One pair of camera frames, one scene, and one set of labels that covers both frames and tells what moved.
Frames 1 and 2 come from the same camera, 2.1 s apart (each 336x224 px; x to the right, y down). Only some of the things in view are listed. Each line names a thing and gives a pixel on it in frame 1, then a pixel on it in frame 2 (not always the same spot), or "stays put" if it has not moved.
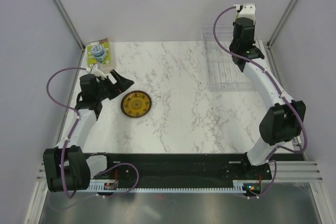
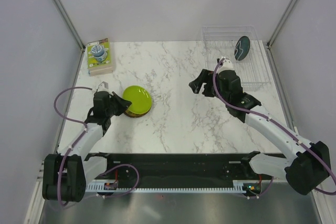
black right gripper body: x=232 y=46 -> x=225 y=95
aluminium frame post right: x=268 y=48 stays put
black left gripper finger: x=106 y=83 -> x=124 y=103
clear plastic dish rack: x=223 y=72 stays put
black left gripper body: x=102 y=93 -> x=113 y=109
